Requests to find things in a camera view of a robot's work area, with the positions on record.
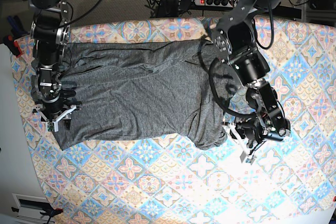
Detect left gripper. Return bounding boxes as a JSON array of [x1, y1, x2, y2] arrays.
[[223, 120, 273, 160]]

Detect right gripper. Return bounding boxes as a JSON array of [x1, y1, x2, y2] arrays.
[[33, 98, 81, 130]]

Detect grey t-shirt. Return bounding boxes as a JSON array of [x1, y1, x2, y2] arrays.
[[54, 39, 227, 150]]

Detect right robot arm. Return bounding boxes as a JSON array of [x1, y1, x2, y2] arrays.
[[28, 0, 81, 132]]

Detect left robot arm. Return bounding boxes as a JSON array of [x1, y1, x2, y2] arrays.
[[208, 0, 290, 164]]

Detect red black clamp upper left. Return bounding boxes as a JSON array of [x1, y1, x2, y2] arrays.
[[3, 35, 23, 58]]

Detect patterned tile tablecloth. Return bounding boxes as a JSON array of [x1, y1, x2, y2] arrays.
[[11, 19, 335, 223]]

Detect white tray lower left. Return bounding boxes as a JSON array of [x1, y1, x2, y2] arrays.
[[11, 193, 51, 222]]

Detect black orange clamp lower left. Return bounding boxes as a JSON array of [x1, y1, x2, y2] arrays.
[[40, 208, 63, 223]]

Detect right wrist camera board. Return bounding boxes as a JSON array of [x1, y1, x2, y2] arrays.
[[46, 122, 58, 132]]

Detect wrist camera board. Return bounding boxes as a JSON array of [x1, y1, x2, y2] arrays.
[[46, 122, 58, 132], [240, 152, 255, 165]]

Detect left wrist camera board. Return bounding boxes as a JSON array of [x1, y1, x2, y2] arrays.
[[240, 152, 255, 165]]

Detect white power strip red switch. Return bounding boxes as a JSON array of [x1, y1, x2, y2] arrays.
[[194, 0, 232, 7]]

